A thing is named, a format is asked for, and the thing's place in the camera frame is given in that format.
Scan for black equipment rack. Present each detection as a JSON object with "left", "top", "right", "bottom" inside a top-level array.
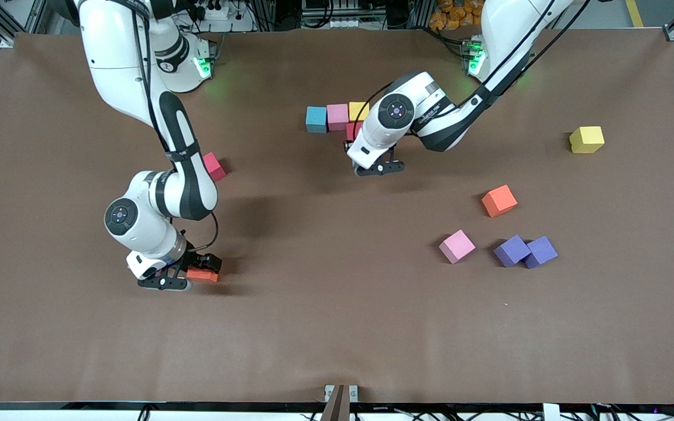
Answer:
[{"left": 302, "top": 0, "right": 425, "bottom": 30}]

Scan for orange mesh bags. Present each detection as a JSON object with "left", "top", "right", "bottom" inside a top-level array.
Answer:
[{"left": 429, "top": 0, "right": 484, "bottom": 31}]

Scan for blue foam cube with scribble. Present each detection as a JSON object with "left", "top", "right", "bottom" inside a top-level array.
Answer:
[{"left": 305, "top": 106, "right": 328, "bottom": 134}]

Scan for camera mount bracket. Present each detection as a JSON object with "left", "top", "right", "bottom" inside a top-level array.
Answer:
[{"left": 321, "top": 384, "right": 360, "bottom": 421}]

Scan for orange foam cube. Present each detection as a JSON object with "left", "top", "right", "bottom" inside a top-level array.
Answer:
[
  {"left": 481, "top": 184, "right": 518, "bottom": 219},
  {"left": 187, "top": 267, "right": 221, "bottom": 284}
]

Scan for purple foam cube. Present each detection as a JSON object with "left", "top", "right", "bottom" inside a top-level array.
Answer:
[
  {"left": 524, "top": 236, "right": 559, "bottom": 270},
  {"left": 493, "top": 234, "right": 531, "bottom": 268}
]

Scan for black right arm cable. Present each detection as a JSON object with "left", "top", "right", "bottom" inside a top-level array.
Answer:
[{"left": 194, "top": 210, "right": 219, "bottom": 253}]

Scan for pink foam cube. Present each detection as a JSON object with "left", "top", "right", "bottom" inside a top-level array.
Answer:
[
  {"left": 438, "top": 229, "right": 476, "bottom": 264},
  {"left": 326, "top": 103, "right": 350, "bottom": 132}
]

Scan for white power strip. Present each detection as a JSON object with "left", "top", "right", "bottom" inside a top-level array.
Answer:
[{"left": 194, "top": 3, "right": 256, "bottom": 21}]

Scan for brown table cover mat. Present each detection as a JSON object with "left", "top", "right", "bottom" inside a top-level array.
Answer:
[{"left": 0, "top": 29, "right": 674, "bottom": 405}]

